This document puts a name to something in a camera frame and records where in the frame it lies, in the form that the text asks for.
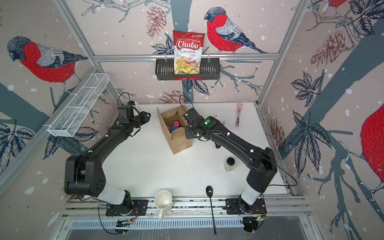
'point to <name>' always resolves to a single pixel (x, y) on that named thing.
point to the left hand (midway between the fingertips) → (148, 113)
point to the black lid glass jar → (229, 164)
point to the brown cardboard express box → (177, 139)
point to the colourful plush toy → (176, 124)
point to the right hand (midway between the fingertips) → (187, 135)
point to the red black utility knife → (217, 145)
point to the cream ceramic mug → (163, 201)
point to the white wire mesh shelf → (70, 119)
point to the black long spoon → (209, 191)
